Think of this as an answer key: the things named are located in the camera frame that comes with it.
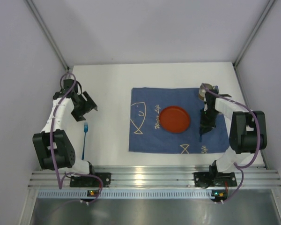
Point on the brown paper cup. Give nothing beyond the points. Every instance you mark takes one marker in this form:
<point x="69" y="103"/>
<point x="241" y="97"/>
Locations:
<point x="202" y="90"/>

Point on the blue fish placemat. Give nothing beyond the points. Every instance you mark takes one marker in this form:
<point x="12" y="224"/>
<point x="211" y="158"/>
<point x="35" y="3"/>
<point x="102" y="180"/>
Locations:
<point x="147" y="135"/>

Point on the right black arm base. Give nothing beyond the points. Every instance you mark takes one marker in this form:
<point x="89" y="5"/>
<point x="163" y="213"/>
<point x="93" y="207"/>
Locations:
<point x="206" y="180"/>

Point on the red plate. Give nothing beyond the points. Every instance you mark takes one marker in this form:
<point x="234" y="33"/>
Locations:
<point x="174" y="119"/>

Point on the aluminium mounting rail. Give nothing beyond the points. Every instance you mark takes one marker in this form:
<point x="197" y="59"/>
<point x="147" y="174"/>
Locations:
<point x="181" y="177"/>

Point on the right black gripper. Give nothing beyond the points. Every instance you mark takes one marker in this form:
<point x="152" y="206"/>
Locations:
<point x="207" y="118"/>

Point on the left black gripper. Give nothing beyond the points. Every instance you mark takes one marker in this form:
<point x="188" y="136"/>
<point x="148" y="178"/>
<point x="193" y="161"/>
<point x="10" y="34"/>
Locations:
<point x="83" y="107"/>

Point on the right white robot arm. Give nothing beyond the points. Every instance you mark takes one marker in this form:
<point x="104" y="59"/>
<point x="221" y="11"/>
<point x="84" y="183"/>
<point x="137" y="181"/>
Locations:
<point x="247" y="135"/>

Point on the blue metal spoon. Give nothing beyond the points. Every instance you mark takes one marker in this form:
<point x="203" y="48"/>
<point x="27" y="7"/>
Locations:
<point x="201" y="137"/>

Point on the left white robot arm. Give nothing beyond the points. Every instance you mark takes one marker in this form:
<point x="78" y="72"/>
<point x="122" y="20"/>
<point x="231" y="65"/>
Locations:
<point x="53" y="147"/>

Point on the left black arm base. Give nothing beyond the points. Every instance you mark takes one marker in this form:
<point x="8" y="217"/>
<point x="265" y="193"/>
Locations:
<point x="86" y="182"/>

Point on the blue metal fork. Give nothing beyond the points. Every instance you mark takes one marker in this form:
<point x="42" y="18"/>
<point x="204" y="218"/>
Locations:
<point x="84" y="140"/>

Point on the slotted cable duct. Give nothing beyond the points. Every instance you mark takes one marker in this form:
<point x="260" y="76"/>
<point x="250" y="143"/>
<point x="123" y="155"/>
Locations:
<point x="131" y="194"/>

